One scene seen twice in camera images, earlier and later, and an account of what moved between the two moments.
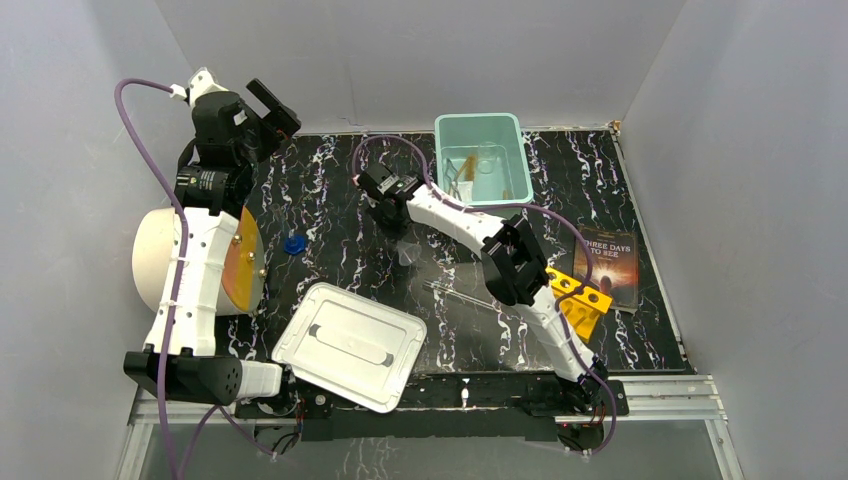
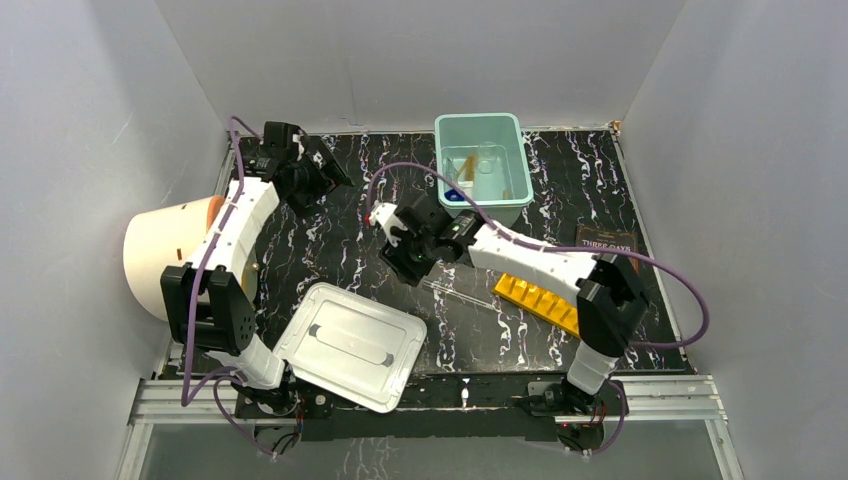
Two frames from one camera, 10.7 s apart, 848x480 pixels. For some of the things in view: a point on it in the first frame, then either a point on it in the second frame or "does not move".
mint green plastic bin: x=481 y=159 does not move
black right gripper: x=375 y=208 -> x=394 y=256
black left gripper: x=266 y=124 -> x=321 y=168
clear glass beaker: x=487 y=155 does not move
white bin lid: x=352 y=344 does not move
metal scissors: x=451 y=174 does not move
